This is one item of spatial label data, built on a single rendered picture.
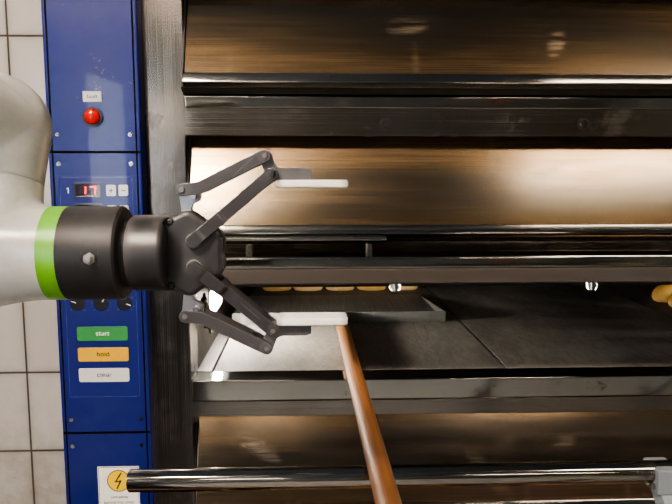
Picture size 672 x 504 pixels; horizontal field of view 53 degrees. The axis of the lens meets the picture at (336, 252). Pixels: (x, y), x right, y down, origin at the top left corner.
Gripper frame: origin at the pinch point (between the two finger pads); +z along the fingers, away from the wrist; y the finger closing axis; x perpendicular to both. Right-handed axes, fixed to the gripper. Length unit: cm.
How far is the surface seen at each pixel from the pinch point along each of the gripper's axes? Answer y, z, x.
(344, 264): 6.8, 2.8, -40.5
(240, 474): 31.6, -11.9, -18.0
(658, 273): 9, 55, -40
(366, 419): 27.9, 5.4, -27.3
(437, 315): 29, 30, -102
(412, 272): 8.2, 13.9, -40.3
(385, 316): 29, 16, -102
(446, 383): 32, 23, -55
